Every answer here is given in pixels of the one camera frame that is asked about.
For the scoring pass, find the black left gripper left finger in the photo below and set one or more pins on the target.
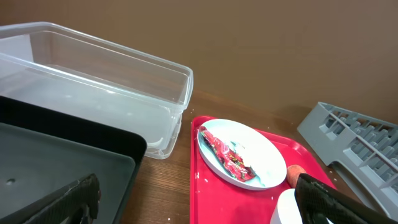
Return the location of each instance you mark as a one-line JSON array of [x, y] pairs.
[[77, 202]]

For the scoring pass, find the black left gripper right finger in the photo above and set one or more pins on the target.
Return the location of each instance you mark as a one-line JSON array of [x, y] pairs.
[[320, 203]]

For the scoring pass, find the light blue bowl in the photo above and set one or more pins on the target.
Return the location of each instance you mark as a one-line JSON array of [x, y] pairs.
[[286, 210]]

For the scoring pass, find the orange carrot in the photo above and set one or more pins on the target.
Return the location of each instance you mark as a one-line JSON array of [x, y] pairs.
[[293, 173]]

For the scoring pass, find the white tissue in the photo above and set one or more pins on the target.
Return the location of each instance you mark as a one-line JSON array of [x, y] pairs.
[[250, 158]]

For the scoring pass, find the red snack wrapper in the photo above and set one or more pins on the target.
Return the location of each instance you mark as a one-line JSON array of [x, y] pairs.
[[231, 161]]

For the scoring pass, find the black waste tray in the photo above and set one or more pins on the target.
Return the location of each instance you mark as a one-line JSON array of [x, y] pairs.
[[43, 150]]

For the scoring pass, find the grey dishwasher rack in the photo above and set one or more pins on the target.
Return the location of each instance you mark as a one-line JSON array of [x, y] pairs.
[[362, 150]]

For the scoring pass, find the light blue plate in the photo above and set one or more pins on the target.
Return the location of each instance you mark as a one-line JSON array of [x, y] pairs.
[[274, 169]]

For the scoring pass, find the red serving tray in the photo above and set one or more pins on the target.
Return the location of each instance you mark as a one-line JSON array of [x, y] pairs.
[[214, 200]]

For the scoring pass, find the clear plastic bin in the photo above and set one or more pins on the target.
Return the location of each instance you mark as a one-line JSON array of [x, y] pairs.
[[68, 71]]

